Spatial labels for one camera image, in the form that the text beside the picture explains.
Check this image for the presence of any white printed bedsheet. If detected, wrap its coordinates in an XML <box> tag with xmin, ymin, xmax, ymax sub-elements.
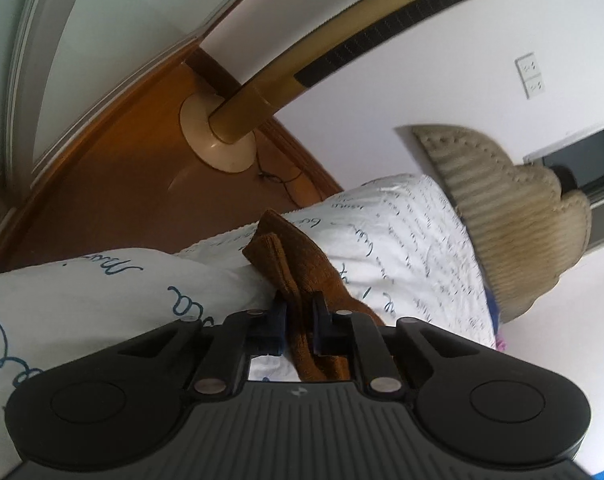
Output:
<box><xmin>0</xmin><ymin>174</ymin><xmax>499</xmax><ymax>480</ymax></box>

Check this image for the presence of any thin black cable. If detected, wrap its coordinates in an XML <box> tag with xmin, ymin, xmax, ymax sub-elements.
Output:
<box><xmin>256</xmin><ymin>157</ymin><xmax>310</xmax><ymax>207</ymax></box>

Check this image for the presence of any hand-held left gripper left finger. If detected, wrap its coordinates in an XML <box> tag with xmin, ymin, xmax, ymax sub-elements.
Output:
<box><xmin>106</xmin><ymin>296</ymin><xmax>289</xmax><ymax>401</ymax></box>

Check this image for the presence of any white wall socket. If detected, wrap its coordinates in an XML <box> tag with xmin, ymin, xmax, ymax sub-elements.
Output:
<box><xmin>515</xmin><ymin>52</ymin><xmax>547</xmax><ymax>100</ymax></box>

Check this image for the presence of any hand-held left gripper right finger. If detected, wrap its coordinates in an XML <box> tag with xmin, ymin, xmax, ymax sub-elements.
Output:
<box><xmin>309</xmin><ymin>292</ymin><xmax>465</xmax><ymax>397</ymax></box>

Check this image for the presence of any white framed glass door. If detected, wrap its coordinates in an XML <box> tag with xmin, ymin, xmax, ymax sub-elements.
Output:
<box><xmin>0</xmin><ymin>0</ymin><xmax>295</xmax><ymax>201</ymax></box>

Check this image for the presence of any beige ribbed headboard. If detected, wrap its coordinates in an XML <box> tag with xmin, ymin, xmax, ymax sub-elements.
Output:
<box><xmin>412</xmin><ymin>124</ymin><xmax>594</xmax><ymax>325</ymax></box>

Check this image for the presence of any gold tower fan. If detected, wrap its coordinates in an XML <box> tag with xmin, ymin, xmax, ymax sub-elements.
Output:
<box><xmin>179</xmin><ymin>0</ymin><xmax>520</xmax><ymax>175</ymax></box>

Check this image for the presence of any black television screen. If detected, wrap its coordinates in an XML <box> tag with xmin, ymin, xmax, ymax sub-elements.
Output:
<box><xmin>524</xmin><ymin>119</ymin><xmax>604</xmax><ymax>202</ymax></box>

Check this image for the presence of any brown knitted cloth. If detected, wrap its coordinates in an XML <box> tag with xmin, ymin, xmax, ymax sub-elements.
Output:
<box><xmin>242</xmin><ymin>210</ymin><xmax>387</xmax><ymax>383</ymax></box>

